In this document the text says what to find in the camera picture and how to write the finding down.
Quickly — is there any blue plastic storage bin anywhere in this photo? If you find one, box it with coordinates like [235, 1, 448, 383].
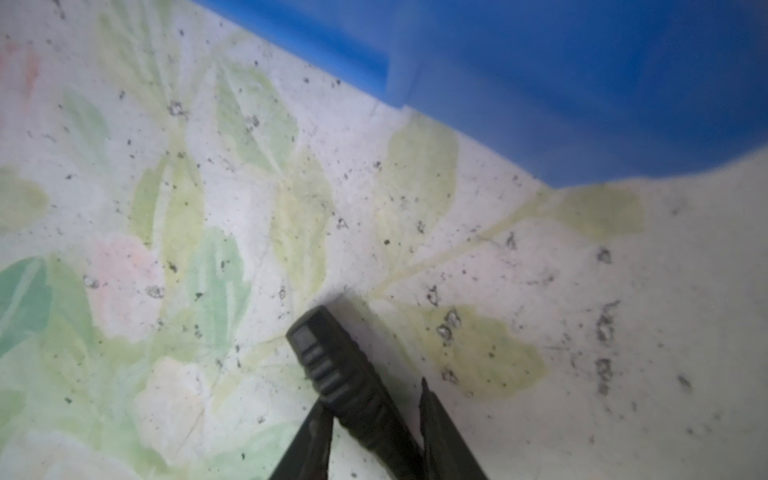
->
[208, 1, 767, 187]

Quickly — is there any black handled screwdriver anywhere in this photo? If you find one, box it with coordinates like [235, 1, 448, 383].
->
[286, 306, 423, 479]

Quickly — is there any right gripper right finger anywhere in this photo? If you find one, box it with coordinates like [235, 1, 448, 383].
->
[419, 378, 488, 480]

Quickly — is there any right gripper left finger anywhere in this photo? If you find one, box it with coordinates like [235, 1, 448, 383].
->
[269, 400, 334, 480]

